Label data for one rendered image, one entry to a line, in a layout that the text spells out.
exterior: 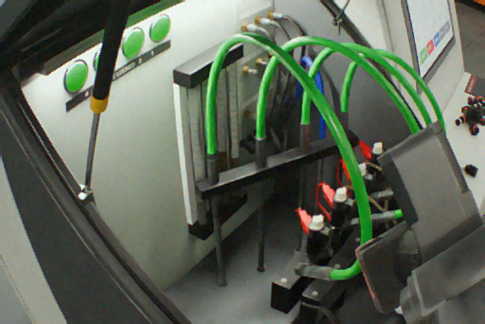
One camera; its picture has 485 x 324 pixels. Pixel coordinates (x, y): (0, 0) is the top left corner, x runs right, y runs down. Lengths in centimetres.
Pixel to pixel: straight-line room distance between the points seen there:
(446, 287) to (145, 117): 70
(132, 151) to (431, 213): 65
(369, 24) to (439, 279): 84
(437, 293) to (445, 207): 7
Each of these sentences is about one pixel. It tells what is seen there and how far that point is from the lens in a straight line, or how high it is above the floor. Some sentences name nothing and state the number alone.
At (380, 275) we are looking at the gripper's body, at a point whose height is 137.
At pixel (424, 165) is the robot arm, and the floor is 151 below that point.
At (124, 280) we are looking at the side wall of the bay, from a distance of 63.
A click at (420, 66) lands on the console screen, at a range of 127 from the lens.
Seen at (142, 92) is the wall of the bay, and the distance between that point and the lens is 88.
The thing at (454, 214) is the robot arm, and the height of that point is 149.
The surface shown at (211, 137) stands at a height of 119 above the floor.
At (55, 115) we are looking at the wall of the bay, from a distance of 76.
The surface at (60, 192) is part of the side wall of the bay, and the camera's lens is 63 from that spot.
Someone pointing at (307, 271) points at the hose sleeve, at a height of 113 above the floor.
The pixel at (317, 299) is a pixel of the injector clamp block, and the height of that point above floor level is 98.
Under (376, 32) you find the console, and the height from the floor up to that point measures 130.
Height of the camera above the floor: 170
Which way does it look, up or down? 36 degrees down
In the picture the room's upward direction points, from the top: 2 degrees counter-clockwise
